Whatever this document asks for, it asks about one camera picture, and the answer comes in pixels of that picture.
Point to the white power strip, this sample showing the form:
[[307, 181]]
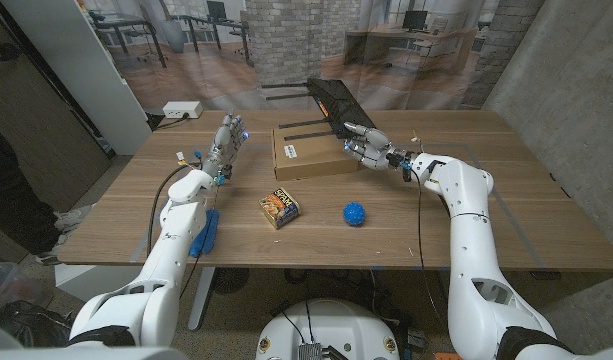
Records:
[[182, 109]]

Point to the black bag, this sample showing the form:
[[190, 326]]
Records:
[[28, 325]]

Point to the printed office backdrop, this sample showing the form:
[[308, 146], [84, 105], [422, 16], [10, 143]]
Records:
[[286, 50]]

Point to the black floor fan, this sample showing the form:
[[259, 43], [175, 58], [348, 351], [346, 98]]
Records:
[[229, 280]]

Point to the spam can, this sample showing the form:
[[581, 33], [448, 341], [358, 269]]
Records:
[[278, 209]]

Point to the flat cardboard box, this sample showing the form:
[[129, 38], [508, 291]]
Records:
[[311, 157]]

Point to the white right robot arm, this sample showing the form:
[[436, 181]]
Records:
[[471, 260]]

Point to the person in dark clothes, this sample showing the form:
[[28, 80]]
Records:
[[11, 210]]

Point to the clear plastic bin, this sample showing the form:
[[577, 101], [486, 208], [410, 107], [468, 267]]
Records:
[[6, 282]]

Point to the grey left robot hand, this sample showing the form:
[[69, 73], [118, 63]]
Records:
[[223, 142]]

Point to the orange flat object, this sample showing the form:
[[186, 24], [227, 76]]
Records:
[[448, 356]]

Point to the grey table leg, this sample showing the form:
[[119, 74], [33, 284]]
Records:
[[201, 300]]

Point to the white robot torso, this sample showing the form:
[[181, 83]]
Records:
[[331, 327]]

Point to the white cabinet panel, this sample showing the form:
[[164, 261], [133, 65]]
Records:
[[86, 75]]

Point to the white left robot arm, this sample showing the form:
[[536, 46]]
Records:
[[168, 260]]

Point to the blue spiky ball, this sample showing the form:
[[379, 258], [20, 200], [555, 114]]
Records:
[[354, 214]]

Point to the black router with antennas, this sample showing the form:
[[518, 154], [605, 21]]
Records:
[[338, 102]]

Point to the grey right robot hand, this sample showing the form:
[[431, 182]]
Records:
[[376, 147]]

